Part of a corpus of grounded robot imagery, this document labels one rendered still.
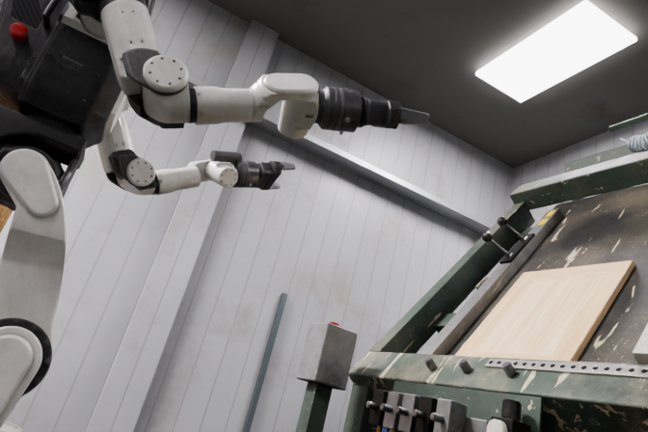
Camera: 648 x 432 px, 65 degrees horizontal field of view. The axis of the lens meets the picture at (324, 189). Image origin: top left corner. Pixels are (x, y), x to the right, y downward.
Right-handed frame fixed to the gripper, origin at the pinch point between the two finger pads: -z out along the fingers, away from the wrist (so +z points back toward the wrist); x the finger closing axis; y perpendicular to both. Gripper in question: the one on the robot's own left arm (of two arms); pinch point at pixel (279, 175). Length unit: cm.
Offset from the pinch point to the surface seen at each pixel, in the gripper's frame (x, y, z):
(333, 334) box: -12, -53, -6
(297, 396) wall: -271, -20, -171
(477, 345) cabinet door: 16, -74, -32
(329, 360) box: -15, -60, -4
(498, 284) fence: 15, -56, -63
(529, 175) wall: -113, 116, -482
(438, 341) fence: 4, -67, -32
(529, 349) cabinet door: 32, -82, -29
